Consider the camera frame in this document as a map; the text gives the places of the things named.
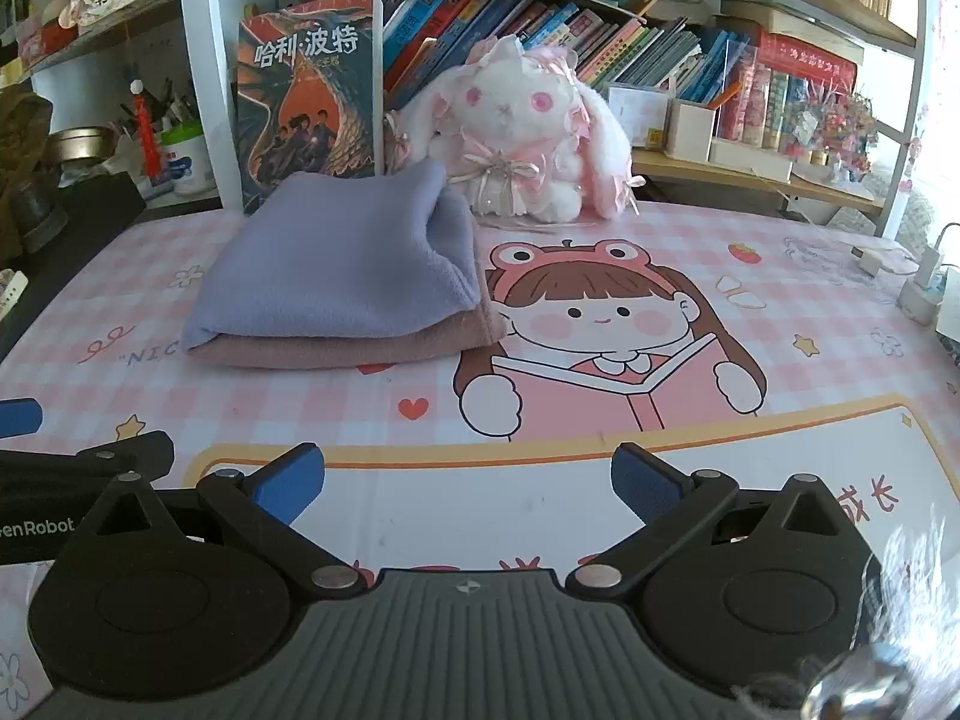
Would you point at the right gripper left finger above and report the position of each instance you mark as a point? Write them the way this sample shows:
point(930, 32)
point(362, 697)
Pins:
point(256, 512)

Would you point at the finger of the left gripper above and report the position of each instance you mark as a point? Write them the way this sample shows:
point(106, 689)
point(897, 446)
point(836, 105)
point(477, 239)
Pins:
point(20, 417)

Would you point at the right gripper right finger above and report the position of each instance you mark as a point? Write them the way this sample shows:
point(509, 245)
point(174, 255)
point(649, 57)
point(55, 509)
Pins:
point(677, 510)

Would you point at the dusty pink knit garment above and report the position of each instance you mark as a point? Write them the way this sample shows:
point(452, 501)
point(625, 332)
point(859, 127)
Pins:
point(475, 328)

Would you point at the lavender knit garment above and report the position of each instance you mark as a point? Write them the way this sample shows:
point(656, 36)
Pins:
point(378, 257)

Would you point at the pink cartoon desk mat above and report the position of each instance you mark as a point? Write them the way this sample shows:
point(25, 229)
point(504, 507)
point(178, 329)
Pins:
point(501, 462)

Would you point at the white green-lid container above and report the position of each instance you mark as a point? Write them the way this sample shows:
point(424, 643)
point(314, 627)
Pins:
point(187, 159)

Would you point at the red pen with white cap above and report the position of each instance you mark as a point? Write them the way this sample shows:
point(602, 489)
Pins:
point(151, 154)

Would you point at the white charger plug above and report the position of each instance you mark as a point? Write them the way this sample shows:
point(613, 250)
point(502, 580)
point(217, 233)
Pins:
point(921, 295)

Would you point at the cream desk organiser box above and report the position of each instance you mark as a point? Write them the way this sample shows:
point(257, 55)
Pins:
point(691, 137)

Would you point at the white pink plush bunny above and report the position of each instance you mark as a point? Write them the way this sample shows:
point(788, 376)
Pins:
point(519, 135)

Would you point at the Harry Potter book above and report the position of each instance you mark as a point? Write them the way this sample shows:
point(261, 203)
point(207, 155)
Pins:
point(310, 95)

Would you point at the white wooden bookshelf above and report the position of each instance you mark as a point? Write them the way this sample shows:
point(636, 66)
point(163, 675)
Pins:
point(224, 51)

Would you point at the row of colourful books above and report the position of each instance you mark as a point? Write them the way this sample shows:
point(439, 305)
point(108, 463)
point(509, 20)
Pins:
point(775, 82)

